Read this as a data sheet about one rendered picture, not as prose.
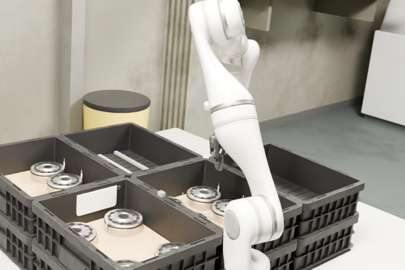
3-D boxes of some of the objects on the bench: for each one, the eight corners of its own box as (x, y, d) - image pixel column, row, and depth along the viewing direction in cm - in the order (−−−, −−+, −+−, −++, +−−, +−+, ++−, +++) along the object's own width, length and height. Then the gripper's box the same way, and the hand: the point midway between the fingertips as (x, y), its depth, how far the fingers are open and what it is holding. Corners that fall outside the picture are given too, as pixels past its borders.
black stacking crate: (355, 249, 189) (361, 214, 186) (294, 279, 170) (300, 240, 166) (261, 201, 217) (265, 170, 213) (199, 222, 197) (202, 188, 194)
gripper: (222, 119, 155) (216, 178, 160) (261, 111, 165) (254, 167, 170) (202, 111, 160) (197, 168, 165) (241, 104, 170) (235, 158, 175)
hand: (226, 163), depth 167 cm, fingers open, 5 cm apart
